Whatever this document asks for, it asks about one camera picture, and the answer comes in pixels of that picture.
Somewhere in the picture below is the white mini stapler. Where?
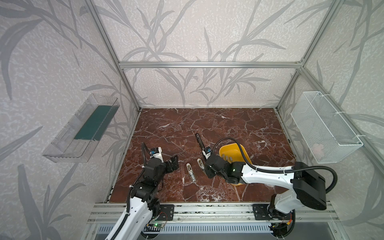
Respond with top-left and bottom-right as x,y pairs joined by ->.
186,163 -> 196,182
197,159 -> 205,173

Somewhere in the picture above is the black stapler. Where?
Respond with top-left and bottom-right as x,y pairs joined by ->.
196,134 -> 206,161

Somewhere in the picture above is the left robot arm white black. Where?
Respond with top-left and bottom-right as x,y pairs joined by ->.
106,155 -> 179,240

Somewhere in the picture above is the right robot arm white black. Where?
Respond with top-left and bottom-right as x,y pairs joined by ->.
205,155 -> 327,215

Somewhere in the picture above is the yellow plastic tray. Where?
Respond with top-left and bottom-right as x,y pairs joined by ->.
217,143 -> 253,186

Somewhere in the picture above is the green circuit board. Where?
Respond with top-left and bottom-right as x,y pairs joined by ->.
144,222 -> 166,232

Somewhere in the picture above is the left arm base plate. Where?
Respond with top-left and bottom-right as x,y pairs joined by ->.
155,204 -> 175,222

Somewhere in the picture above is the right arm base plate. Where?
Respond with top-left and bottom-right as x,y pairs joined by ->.
252,203 -> 291,221

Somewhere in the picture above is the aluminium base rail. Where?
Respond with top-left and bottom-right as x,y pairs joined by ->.
87,202 -> 340,224

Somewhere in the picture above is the clear plastic wall bin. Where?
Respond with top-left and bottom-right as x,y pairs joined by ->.
43,94 -> 120,163

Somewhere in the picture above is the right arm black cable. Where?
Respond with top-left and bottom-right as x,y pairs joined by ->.
211,137 -> 338,194

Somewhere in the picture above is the aluminium frame crossbar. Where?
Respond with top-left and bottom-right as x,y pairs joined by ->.
119,62 -> 301,69

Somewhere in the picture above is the white wire mesh basket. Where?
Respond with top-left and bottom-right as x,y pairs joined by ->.
291,91 -> 364,164

